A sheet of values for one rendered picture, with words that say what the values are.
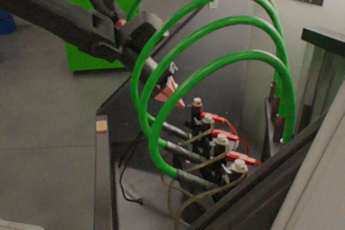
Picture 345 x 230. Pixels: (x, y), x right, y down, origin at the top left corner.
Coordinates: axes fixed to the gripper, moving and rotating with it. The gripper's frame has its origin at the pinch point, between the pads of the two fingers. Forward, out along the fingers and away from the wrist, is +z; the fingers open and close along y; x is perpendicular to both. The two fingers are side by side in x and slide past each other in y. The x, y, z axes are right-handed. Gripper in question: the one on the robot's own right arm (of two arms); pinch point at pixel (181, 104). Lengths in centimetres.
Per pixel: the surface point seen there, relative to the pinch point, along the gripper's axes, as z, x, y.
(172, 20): -16.6, -10.4, 13.3
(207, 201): 14.5, -16.1, -5.7
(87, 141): 21, 149, -133
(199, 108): 3.6, -0.4, 2.7
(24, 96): -48, 234, -202
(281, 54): 0.0, -13.3, 23.5
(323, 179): 4.5, -36.7, 17.5
